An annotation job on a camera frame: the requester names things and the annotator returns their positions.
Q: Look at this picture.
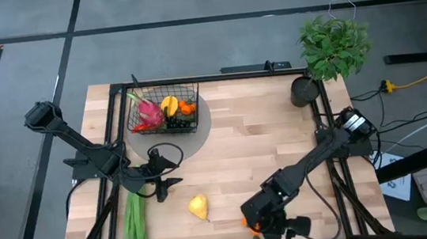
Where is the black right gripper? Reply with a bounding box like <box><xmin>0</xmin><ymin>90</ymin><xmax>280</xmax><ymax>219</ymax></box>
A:
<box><xmin>252</xmin><ymin>208</ymin><xmax>314</xmax><ymax>239</ymax></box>

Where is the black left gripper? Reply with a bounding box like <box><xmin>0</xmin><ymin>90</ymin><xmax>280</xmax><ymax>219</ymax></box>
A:
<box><xmin>137</xmin><ymin>157</ymin><xmax>186</xmax><ymax>205</ymax></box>

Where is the large orange fruit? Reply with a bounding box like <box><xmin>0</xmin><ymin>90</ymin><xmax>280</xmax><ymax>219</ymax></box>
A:
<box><xmin>240</xmin><ymin>215</ymin><xmax>263</xmax><ymax>238</ymax></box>

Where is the yellow pear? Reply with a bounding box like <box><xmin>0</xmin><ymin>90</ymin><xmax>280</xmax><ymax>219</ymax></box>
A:
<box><xmin>187</xmin><ymin>192</ymin><xmax>211</xmax><ymax>224</ymax></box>

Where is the green corn husk vegetable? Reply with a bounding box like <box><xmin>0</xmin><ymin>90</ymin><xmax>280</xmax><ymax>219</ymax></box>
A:
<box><xmin>116</xmin><ymin>187</ymin><xmax>152</xmax><ymax>239</ymax></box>

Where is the red carrot with green leaves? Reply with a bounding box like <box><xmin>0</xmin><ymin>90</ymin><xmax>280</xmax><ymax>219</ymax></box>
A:
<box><xmin>130</xmin><ymin>121</ymin><xmax>153</xmax><ymax>135</ymax></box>

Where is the black grape bunch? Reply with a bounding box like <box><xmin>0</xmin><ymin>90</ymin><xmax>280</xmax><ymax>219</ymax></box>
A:
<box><xmin>162</xmin><ymin>113</ymin><xmax>195</xmax><ymax>133</ymax></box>

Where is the pink dragon fruit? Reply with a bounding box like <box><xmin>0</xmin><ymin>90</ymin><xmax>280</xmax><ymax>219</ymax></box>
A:
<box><xmin>127</xmin><ymin>88</ymin><xmax>168</xmax><ymax>131</ymax></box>

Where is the yellow banana in basket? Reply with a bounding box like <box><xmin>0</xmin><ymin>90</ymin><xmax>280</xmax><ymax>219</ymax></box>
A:
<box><xmin>159</xmin><ymin>95</ymin><xmax>180</xmax><ymax>120</ymax></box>

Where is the grey round mat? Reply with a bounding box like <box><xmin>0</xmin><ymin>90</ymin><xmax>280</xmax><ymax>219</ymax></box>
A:
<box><xmin>120</xmin><ymin>81</ymin><xmax>217</xmax><ymax>168</ymax></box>

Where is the white paper sheet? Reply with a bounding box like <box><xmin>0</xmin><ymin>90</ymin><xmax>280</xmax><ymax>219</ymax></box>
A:
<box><xmin>375</xmin><ymin>149</ymin><xmax>417</xmax><ymax>204</ymax></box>

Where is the black plant pot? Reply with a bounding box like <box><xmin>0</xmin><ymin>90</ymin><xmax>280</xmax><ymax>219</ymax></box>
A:
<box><xmin>287</xmin><ymin>74</ymin><xmax>323</xmax><ymax>110</ymax></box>

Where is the green potted plant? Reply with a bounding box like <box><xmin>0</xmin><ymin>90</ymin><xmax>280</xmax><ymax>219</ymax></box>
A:
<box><xmin>294</xmin><ymin>10</ymin><xmax>377</xmax><ymax>85</ymax></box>

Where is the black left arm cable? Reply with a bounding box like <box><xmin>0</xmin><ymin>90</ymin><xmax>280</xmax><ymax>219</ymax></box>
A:
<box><xmin>145</xmin><ymin>139</ymin><xmax>187</xmax><ymax>181</ymax></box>

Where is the black wire basket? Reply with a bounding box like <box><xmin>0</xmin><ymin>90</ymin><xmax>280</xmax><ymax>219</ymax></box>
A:
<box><xmin>122</xmin><ymin>80</ymin><xmax>206</xmax><ymax>141</ymax></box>

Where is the black aluminium table frame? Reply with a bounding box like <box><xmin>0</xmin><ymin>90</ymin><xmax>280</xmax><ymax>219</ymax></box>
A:
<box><xmin>45</xmin><ymin>53</ymin><xmax>398</xmax><ymax>239</ymax></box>

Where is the thick white cable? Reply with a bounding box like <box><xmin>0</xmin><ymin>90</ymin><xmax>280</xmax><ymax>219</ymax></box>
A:
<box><xmin>378</xmin><ymin>107</ymin><xmax>427</xmax><ymax>155</ymax></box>

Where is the yellow power cable with plug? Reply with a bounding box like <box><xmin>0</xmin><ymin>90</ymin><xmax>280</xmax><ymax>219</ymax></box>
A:
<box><xmin>378</xmin><ymin>71</ymin><xmax>427</xmax><ymax>95</ymax></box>

